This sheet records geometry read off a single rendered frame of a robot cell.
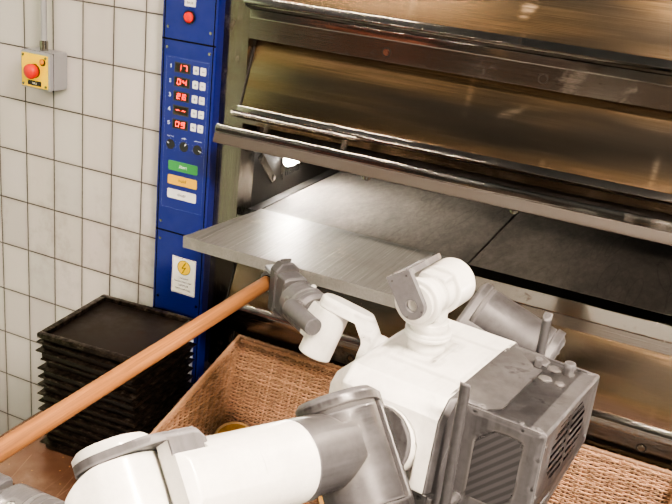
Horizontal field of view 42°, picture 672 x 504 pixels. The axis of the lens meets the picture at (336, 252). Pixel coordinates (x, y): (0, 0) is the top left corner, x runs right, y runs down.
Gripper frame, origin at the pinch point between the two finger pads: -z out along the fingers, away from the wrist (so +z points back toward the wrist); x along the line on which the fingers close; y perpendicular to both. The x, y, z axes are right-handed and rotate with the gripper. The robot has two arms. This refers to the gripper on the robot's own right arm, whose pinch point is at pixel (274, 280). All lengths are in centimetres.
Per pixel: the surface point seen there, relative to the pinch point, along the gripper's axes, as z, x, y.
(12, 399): -110, 83, -34
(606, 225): 38, -21, 53
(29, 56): -92, -31, -31
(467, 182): 13.5, -23.7, 36.6
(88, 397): 34, 0, -48
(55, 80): -88, -25, -25
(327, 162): -12.5, -21.6, 17.4
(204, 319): 15.4, -1.0, -21.9
